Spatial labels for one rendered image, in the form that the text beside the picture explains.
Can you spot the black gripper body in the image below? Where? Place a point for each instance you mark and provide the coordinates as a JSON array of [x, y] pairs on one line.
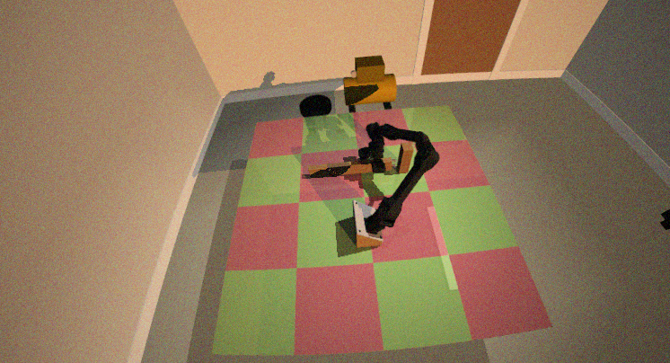
[[378, 166]]

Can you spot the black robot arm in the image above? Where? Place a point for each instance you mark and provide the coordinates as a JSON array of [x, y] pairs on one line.
[[425, 159]]

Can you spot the dark brown wooden post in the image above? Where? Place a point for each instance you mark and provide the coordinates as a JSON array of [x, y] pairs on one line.
[[404, 159]]

